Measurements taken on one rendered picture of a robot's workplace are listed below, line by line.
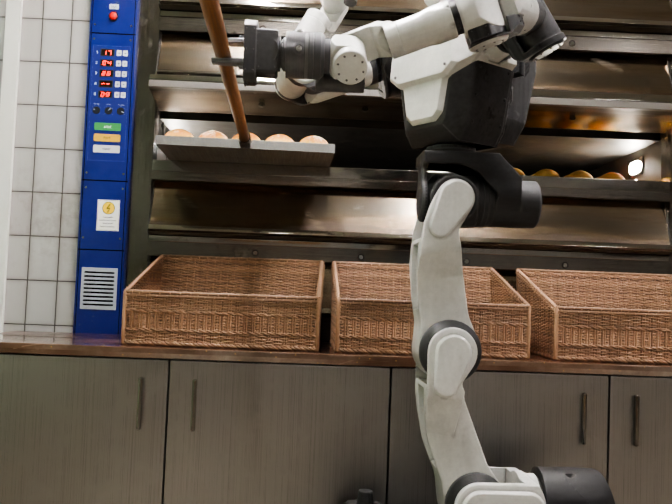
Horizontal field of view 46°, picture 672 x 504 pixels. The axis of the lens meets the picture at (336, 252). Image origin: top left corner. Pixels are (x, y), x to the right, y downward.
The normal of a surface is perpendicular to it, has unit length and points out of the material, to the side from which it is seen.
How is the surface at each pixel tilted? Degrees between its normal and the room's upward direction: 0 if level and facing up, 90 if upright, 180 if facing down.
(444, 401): 115
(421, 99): 90
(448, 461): 90
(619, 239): 70
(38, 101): 90
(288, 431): 90
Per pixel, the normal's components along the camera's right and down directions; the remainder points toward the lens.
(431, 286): 0.06, -0.05
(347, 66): 0.02, 0.53
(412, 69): -0.79, -0.06
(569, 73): 0.04, -0.39
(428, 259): 0.14, 0.36
